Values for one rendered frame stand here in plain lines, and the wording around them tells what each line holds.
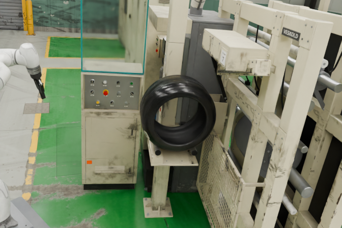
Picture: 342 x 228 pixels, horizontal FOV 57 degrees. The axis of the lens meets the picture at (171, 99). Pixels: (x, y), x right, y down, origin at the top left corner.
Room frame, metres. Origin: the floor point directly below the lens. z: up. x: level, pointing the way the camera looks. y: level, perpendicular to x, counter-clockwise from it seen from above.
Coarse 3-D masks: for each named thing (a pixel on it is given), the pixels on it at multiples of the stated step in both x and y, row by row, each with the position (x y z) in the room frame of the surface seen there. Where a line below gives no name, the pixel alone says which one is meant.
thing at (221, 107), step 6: (216, 96) 2.58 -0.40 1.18; (216, 102) 2.39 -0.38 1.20; (222, 102) 2.40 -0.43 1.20; (216, 108) 2.39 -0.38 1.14; (222, 108) 2.40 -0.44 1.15; (216, 114) 2.39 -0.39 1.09; (222, 114) 2.40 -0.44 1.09; (216, 120) 2.39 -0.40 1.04; (222, 120) 2.40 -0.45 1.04; (216, 126) 2.40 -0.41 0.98; (222, 126) 2.41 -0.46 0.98; (216, 132) 2.40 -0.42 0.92
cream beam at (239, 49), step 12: (204, 36) 2.37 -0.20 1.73; (216, 36) 2.12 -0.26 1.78; (228, 36) 2.17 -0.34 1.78; (240, 36) 2.23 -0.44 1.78; (204, 48) 2.33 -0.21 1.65; (216, 48) 2.04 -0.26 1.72; (228, 48) 1.83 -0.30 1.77; (240, 48) 1.83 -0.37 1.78; (252, 48) 1.85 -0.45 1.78; (264, 48) 1.88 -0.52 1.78; (216, 60) 2.01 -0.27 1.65; (228, 60) 1.82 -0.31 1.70; (240, 60) 1.83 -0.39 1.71
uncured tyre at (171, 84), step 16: (160, 80) 2.18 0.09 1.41; (176, 80) 2.11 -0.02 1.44; (192, 80) 2.17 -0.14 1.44; (144, 96) 2.15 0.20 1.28; (160, 96) 2.00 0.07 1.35; (176, 96) 2.01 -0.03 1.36; (192, 96) 2.03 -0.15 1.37; (208, 96) 2.09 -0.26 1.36; (144, 112) 2.00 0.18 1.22; (208, 112) 2.05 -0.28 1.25; (144, 128) 2.00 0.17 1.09; (160, 128) 2.26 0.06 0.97; (176, 128) 2.29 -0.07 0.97; (192, 128) 2.29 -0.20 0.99; (208, 128) 2.06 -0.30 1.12; (160, 144) 2.00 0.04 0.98; (176, 144) 2.03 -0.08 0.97; (192, 144) 2.04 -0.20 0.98
